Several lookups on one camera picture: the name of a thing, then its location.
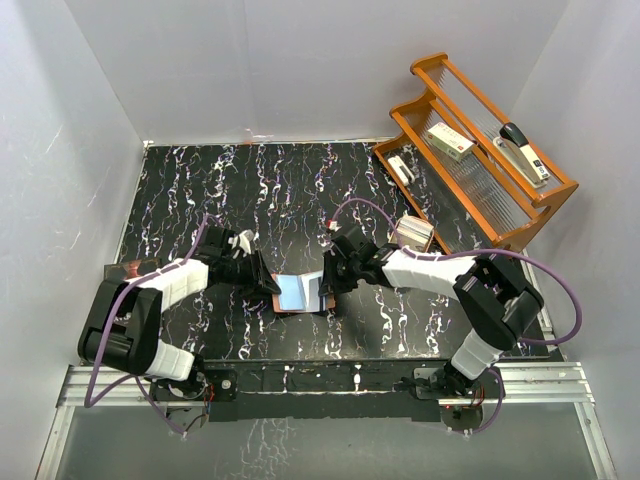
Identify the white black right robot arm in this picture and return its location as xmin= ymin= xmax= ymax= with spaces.
xmin=319 ymin=227 xmax=544 ymax=397

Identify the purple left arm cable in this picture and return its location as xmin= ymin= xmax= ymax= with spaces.
xmin=83 ymin=213 xmax=211 ymax=435

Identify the white staples box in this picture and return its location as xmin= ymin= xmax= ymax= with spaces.
xmin=427 ymin=122 xmax=475 ymax=161

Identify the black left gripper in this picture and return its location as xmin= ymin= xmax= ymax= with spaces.
xmin=222 ymin=251 xmax=280 ymax=300

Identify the silver credit card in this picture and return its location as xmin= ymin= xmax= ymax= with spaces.
xmin=301 ymin=272 xmax=326 ymax=312

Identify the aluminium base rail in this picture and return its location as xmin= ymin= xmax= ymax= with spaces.
xmin=37 ymin=359 xmax=617 ymax=479

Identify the white card stack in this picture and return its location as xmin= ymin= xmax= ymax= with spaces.
xmin=396 ymin=216 xmax=434 ymax=245

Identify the black beige stapler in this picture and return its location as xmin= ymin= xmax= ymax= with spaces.
xmin=493 ymin=122 xmax=550 ymax=189

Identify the orange wooden shelf rack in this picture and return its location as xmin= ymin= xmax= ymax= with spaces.
xmin=372 ymin=53 xmax=578 ymax=253

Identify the small white stapler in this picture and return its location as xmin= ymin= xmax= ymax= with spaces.
xmin=388 ymin=155 xmax=415 ymax=186

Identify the pink leather card holder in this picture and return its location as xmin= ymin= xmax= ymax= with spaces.
xmin=272 ymin=272 xmax=336 ymax=314

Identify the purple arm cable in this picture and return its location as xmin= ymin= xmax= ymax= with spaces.
xmin=327 ymin=197 xmax=584 ymax=434
xmin=83 ymin=213 xmax=211 ymax=435

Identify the beige card tray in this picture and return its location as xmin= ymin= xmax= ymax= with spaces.
xmin=394 ymin=215 xmax=435 ymax=253

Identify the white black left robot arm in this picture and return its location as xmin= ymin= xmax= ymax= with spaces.
xmin=78 ymin=226 xmax=281 ymax=399

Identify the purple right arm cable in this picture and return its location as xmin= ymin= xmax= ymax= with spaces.
xmin=327 ymin=197 xmax=584 ymax=434

